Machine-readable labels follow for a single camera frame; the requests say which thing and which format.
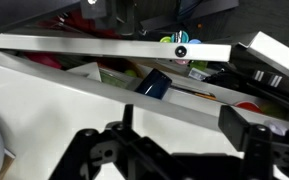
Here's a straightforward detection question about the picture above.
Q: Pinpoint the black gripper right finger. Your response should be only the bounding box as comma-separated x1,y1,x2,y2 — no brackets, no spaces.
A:
218,104,289,180

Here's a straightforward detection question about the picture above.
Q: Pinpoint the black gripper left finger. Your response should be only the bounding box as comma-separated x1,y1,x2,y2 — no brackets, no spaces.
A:
48,103,192,180

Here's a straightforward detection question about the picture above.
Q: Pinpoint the red round item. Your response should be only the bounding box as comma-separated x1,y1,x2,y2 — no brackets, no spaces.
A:
234,101,264,114

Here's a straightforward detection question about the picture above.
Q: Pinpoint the dark blue box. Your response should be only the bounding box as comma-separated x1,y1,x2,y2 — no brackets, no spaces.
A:
134,67,173,100

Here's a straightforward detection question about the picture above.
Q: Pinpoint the small white carton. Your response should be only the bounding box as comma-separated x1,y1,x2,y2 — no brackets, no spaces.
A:
65,61,103,83

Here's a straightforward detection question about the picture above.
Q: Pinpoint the green ball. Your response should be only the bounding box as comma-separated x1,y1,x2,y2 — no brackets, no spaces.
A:
159,35,173,44

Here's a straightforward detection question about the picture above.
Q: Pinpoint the teal ball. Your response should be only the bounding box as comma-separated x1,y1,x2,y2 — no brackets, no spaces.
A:
170,30,190,44

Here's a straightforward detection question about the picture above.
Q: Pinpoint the pink item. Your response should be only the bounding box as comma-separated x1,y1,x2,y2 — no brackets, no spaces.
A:
23,51,64,70

